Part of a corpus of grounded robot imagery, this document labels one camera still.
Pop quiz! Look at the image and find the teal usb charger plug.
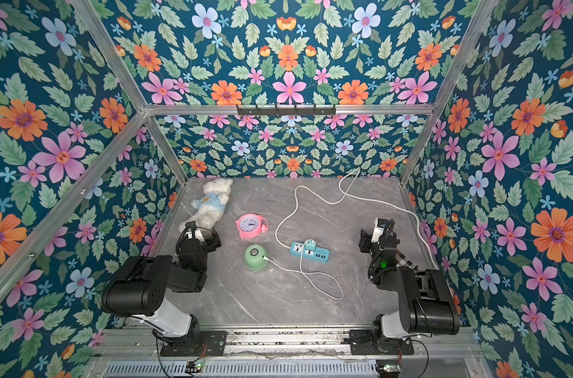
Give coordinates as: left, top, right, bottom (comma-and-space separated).
304, 239, 316, 255

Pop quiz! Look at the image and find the green round meat grinder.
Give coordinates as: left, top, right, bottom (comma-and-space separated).
244, 244, 268, 272

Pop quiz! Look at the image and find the white usb charging cable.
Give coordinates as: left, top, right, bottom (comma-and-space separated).
262, 243, 345, 301

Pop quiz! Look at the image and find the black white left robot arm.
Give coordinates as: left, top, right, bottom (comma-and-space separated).
101, 221, 221, 344

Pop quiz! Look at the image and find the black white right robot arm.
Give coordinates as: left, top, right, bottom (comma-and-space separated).
348, 218, 461, 354

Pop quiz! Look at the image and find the white teddy bear blue shirt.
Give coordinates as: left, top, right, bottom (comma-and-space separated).
178, 178, 234, 232

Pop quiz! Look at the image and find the plaid glasses case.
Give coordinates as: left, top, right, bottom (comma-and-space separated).
395, 250, 417, 270

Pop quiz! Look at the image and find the teal power strip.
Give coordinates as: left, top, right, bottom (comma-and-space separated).
290, 239, 330, 263

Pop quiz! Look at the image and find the pink alarm clock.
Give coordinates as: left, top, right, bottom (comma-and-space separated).
235, 214, 269, 239

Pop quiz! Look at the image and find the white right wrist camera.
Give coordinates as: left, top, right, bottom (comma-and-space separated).
371, 218, 391, 243

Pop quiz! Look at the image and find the white power strip cord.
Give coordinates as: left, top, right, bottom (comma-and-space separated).
274, 167, 441, 270

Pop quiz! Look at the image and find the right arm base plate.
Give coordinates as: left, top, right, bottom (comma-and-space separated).
343, 329, 414, 356

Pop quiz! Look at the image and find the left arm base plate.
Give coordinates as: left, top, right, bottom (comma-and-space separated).
160, 330, 228, 358

